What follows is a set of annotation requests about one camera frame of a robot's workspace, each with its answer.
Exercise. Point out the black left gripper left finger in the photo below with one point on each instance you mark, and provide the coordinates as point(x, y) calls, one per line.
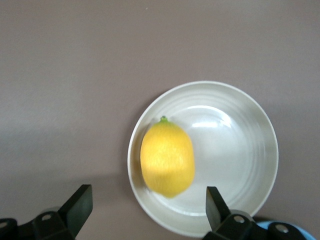
point(75, 212)

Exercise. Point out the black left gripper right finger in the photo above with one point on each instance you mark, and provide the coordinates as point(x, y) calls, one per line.
point(217, 215)

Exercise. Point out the yellow lemon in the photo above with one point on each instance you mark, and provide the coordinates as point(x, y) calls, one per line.
point(167, 160)

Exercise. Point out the blue plate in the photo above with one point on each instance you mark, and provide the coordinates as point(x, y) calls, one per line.
point(262, 226)

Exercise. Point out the beige plate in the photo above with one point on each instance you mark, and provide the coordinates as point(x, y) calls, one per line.
point(225, 150)

